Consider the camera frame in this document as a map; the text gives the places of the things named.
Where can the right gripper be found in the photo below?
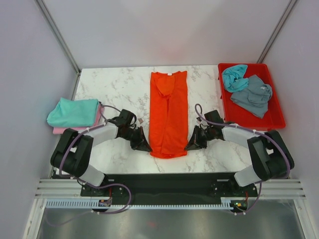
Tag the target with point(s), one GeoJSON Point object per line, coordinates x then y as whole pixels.
{"type": "Point", "coordinates": [195, 143]}

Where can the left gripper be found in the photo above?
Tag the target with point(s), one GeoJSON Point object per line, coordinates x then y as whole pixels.
{"type": "Point", "coordinates": [141, 143]}

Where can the orange t shirt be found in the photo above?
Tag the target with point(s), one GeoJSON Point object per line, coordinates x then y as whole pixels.
{"type": "Point", "coordinates": [168, 130]}

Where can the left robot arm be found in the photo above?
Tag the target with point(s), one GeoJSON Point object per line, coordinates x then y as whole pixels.
{"type": "Point", "coordinates": [73, 151]}

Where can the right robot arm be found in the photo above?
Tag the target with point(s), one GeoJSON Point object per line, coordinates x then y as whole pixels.
{"type": "Point", "coordinates": [270, 158]}

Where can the grey t shirt in bin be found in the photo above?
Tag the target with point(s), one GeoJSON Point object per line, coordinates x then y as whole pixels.
{"type": "Point", "coordinates": [255, 97]}

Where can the cyan t shirt in bin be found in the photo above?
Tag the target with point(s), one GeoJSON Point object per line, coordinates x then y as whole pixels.
{"type": "Point", "coordinates": [233, 78]}

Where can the folded teal t shirt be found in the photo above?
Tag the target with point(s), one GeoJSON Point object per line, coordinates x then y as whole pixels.
{"type": "Point", "coordinates": [74, 112]}

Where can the red plastic bin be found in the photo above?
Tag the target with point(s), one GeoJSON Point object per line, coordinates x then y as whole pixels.
{"type": "Point", "coordinates": [273, 118]}

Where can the folded pink t shirt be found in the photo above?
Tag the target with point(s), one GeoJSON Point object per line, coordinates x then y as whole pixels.
{"type": "Point", "coordinates": [99, 117]}

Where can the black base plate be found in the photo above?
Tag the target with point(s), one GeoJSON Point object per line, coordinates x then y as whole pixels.
{"type": "Point", "coordinates": [172, 189]}

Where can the white cable duct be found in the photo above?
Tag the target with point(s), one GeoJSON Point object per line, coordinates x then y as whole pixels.
{"type": "Point", "coordinates": [98, 204]}

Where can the aluminium frame rail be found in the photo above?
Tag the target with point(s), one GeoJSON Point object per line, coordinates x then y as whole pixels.
{"type": "Point", "coordinates": [69, 188]}

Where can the left corner frame post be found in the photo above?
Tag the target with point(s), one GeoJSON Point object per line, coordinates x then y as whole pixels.
{"type": "Point", "coordinates": [57, 34]}

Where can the corner frame post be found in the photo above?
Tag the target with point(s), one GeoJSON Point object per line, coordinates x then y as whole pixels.
{"type": "Point", "coordinates": [277, 30]}
{"type": "Point", "coordinates": [57, 34]}

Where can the right corner frame post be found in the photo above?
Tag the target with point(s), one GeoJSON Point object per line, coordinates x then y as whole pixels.
{"type": "Point", "coordinates": [277, 30]}

